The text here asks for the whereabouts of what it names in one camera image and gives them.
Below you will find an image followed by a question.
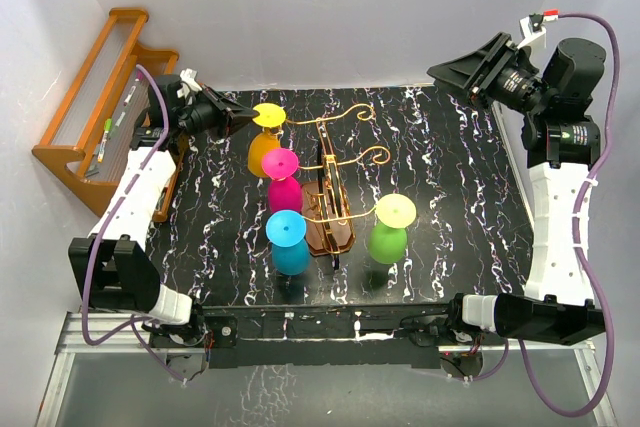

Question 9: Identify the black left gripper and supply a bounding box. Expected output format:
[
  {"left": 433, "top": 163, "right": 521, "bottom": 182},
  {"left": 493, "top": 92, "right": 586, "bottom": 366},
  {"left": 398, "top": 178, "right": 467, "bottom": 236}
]
[{"left": 178, "top": 85, "right": 260, "bottom": 140}]

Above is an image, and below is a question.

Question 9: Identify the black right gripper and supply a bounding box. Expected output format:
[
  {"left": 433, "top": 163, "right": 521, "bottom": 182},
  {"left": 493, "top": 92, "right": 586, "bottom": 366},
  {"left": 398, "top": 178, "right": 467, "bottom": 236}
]
[{"left": 427, "top": 34, "right": 551, "bottom": 118}]

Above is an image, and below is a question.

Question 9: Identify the orange yellow wine glass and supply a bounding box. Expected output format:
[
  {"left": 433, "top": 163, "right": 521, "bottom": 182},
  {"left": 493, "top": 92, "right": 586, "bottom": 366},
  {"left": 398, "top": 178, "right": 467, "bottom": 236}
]
[{"left": 248, "top": 103, "right": 287, "bottom": 178}]

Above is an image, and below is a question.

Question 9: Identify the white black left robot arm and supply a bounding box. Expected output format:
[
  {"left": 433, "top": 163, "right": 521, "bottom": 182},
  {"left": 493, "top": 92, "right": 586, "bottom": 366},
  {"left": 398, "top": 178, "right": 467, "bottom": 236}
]
[{"left": 68, "top": 74, "right": 258, "bottom": 346}]

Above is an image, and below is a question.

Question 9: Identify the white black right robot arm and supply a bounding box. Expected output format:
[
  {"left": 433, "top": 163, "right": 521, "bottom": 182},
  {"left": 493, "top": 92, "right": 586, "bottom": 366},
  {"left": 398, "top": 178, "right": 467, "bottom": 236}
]
[{"left": 427, "top": 33, "right": 606, "bottom": 345}]

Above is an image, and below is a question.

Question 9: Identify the magenta wine glass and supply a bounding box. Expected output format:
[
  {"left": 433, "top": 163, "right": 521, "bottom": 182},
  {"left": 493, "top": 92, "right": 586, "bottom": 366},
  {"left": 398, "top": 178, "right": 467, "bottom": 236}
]
[{"left": 261, "top": 148, "right": 303, "bottom": 213}]

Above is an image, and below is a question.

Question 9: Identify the blue wine glass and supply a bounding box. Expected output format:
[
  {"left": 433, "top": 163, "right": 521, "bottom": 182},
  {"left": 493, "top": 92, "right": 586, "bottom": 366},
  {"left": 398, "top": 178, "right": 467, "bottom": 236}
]
[{"left": 266, "top": 210, "right": 310, "bottom": 276}]

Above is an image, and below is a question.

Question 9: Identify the wooden slatted shelf rack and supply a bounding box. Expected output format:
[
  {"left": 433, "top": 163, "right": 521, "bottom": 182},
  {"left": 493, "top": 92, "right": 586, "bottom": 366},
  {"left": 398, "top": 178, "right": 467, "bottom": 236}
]
[{"left": 32, "top": 7, "right": 179, "bottom": 216}]

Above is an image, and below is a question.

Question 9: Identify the green wine glass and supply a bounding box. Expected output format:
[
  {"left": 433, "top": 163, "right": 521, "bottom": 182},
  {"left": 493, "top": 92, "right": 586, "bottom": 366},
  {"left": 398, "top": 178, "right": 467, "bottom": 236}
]
[{"left": 368, "top": 193, "right": 417, "bottom": 265}]

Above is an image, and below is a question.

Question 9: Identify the pink capped marker pen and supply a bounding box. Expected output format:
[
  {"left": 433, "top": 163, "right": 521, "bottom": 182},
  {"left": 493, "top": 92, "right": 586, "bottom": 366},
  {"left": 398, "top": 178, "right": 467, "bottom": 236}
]
[{"left": 122, "top": 69, "right": 143, "bottom": 108}]

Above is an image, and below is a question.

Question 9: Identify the green capped marker pen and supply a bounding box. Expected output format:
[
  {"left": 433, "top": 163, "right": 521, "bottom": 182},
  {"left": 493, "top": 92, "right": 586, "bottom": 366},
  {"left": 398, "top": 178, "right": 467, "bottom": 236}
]
[{"left": 96, "top": 118, "right": 112, "bottom": 163}]

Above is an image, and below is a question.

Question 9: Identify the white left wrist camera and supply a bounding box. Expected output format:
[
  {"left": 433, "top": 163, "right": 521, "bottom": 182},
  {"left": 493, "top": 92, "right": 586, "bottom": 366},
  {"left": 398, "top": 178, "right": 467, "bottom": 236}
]
[{"left": 178, "top": 68, "right": 202, "bottom": 98}]

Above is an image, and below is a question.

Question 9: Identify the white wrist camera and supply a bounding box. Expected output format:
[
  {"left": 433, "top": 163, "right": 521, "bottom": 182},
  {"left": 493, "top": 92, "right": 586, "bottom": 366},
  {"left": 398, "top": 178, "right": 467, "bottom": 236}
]
[
  {"left": 517, "top": 9, "right": 559, "bottom": 50},
  {"left": 178, "top": 68, "right": 202, "bottom": 98}
]

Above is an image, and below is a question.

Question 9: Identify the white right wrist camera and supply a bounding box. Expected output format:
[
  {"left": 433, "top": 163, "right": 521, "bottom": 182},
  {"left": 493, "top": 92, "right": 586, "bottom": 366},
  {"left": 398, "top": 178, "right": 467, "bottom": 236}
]
[{"left": 517, "top": 9, "right": 559, "bottom": 50}]

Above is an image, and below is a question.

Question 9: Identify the gold wire wine glass rack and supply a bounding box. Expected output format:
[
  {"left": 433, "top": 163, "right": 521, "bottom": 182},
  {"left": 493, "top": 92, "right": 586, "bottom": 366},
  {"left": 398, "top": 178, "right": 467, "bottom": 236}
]
[{"left": 286, "top": 103, "right": 391, "bottom": 271}]

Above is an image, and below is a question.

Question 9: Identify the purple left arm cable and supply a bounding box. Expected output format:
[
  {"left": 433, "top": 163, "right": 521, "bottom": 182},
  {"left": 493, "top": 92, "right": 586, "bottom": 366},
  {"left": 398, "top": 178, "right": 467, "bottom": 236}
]
[{"left": 79, "top": 64, "right": 201, "bottom": 388}]

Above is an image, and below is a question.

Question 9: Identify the aluminium frame rail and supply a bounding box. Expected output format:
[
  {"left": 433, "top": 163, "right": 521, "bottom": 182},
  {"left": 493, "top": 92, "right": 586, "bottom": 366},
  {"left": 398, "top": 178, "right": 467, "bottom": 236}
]
[{"left": 37, "top": 312, "right": 617, "bottom": 426}]

